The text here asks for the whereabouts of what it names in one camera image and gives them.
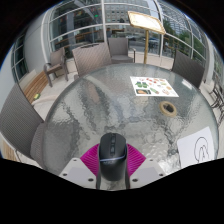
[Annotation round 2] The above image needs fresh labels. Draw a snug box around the green metal folding table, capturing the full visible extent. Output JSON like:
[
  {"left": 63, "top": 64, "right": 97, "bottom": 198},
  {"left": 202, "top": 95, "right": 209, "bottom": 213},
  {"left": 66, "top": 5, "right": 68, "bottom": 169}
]
[{"left": 209, "top": 75, "right": 224, "bottom": 125}]

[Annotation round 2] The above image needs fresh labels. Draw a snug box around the brass table centre ring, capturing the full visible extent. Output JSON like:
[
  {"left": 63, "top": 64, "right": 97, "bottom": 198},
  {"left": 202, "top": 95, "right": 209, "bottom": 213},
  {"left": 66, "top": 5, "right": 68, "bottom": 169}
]
[{"left": 158, "top": 100, "right": 178, "bottom": 118}]

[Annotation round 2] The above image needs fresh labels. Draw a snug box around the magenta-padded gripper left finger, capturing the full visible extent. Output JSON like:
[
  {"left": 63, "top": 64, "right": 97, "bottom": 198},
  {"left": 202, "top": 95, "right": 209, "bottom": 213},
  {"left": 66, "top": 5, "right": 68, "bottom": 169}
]
[{"left": 58, "top": 147, "right": 102, "bottom": 190}]

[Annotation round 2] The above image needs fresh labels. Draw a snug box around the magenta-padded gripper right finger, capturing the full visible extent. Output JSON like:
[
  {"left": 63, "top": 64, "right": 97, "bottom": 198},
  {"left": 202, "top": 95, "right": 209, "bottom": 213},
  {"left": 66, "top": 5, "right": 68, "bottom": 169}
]
[{"left": 125, "top": 143, "right": 167, "bottom": 190}]

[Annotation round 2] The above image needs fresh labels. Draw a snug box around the colourful printed menu sheet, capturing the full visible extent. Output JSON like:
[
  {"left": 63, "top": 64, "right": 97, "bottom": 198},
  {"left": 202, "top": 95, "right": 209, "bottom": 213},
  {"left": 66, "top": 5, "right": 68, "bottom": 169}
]
[{"left": 129, "top": 75, "right": 180, "bottom": 99}]

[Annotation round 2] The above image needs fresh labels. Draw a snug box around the wooden slatted bench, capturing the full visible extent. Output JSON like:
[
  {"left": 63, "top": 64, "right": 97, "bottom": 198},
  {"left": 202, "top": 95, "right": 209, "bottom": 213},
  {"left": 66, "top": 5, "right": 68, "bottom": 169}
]
[{"left": 21, "top": 70, "right": 50, "bottom": 103}]

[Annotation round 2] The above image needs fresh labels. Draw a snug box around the gold menu lectern stand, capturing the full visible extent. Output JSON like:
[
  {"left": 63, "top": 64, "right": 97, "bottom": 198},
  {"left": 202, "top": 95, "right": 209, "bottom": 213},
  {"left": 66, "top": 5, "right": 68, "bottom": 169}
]
[{"left": 127, "top": 10, "right": 167, "bottom": 65}]

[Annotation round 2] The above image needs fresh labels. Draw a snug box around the black computer mouse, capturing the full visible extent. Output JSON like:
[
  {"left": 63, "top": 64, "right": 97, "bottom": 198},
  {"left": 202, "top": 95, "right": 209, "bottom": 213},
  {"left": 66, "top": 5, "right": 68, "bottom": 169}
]
[{"left": 98, "top": 132, "right": 129, "bottom": 183}]

